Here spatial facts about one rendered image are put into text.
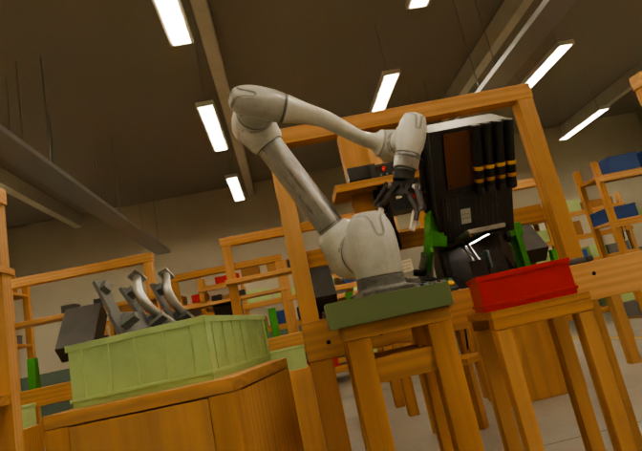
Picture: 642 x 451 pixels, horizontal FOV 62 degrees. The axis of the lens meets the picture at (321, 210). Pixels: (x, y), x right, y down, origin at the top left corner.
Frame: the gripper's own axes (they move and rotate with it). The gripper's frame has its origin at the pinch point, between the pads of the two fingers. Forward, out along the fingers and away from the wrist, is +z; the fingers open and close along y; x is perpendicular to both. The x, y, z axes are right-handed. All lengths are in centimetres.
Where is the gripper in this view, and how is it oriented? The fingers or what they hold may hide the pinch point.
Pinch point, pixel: (395, 225)
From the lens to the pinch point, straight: 190.8
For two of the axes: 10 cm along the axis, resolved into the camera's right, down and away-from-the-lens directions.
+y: -7.8, -0.7, 6.2
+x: -6.0, -2.2, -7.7
